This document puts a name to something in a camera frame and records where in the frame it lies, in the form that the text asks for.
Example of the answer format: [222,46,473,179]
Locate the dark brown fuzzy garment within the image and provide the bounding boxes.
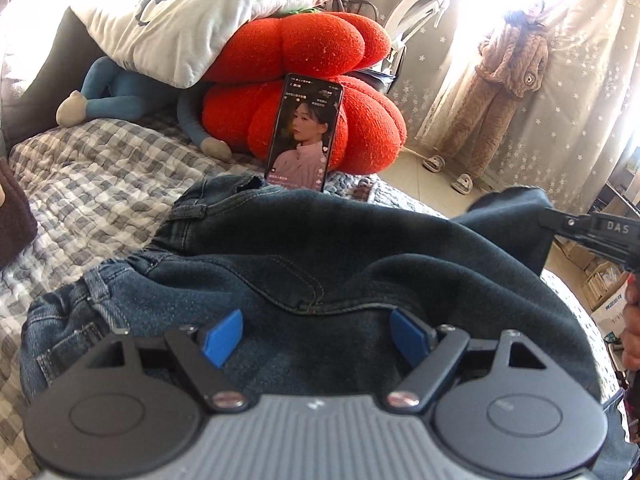
[0,157,38,269]

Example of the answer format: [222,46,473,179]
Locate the dark blue denim jeans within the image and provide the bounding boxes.
[20,177,639,479]

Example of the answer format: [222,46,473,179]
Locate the grey checked quilted bedspread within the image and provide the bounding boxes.
[0,109,626,480]

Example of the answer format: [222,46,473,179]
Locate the person in brown pyjamas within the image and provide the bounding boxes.
[423,0,549,195]

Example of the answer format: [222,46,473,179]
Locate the grey star patterned curtain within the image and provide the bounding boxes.
[383,0,639,216]

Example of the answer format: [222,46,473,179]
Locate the white printed pillow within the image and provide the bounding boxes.
[72,0,330,89]

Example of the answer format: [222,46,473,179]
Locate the blue plush doll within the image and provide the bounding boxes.
[55,56,232,162]

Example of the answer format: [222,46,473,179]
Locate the white office chair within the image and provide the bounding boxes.
[352,0,451,94]

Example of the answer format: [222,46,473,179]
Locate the white paper shopping bag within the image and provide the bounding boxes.
[591,283,627,344]

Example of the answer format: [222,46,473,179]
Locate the red pumpkin plush cushion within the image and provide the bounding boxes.
[196,12,407,174]

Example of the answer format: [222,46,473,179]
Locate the operator's right hand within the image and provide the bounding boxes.
[620,274,640,372]

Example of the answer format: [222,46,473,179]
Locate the grey sofa back cushion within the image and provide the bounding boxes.
[1,8,104,152]

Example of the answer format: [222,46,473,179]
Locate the black smartphone showing video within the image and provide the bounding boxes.
[265,74,343,192]

